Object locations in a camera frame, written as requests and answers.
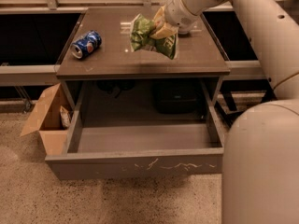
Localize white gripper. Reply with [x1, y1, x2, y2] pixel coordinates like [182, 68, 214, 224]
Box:
[150, 0, 198, 39]

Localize green jalapeno chip bag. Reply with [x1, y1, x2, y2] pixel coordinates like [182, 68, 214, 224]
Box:
[130, 14, 178, 60]

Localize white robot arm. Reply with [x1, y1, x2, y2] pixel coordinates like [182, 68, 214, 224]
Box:
[164, 0, 299, 224]

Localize crumpled snack bag in box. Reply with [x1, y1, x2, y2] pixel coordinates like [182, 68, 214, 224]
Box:
[60, 105, 71, 129]

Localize white ceramic bowl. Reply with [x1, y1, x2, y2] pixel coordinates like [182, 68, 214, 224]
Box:
[178, 24, 193, 35]

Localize blue pepsi can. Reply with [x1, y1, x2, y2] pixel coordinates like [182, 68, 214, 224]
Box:
[70, 30, 102, 59]

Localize black stand legs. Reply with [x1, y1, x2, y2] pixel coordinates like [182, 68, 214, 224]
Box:
[215, 91, 276, 127]

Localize open cardboard box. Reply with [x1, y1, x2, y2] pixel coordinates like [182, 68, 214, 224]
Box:
[21, 84, 72, 155]

